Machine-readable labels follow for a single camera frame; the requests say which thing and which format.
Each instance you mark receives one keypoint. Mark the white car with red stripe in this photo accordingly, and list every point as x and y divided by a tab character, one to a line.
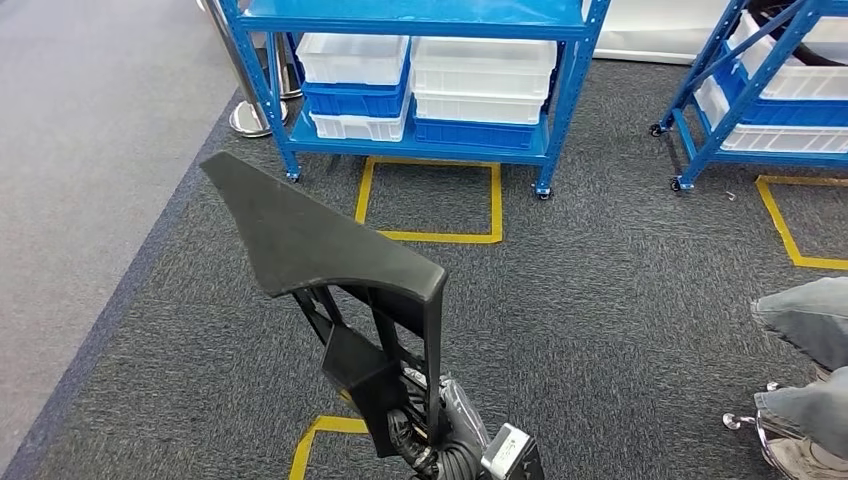
649	33

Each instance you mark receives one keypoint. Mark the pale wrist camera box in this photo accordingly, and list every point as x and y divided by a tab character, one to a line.
513	454

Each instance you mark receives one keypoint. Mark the person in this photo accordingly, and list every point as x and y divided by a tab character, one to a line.
808	324

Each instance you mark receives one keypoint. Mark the blue metal shelf rack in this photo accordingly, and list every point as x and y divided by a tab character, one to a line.
424	16
702	142

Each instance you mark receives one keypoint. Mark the wide white plastic bin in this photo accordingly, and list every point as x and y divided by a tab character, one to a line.
477	109
484	66

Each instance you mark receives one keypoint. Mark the chrome stanchion post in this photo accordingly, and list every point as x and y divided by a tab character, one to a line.
248	119
288	73

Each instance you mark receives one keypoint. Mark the wide blue plastic bin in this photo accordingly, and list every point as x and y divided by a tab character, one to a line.
474	134

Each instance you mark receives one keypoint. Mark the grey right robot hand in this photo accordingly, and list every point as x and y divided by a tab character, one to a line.
464	414

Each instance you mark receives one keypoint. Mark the black plastic plate frame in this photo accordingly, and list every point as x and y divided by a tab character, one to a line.
311	238

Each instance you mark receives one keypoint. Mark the chrome chair base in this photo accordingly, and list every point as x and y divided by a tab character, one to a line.
762	430

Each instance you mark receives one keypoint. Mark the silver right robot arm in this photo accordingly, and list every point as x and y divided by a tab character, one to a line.
457	465

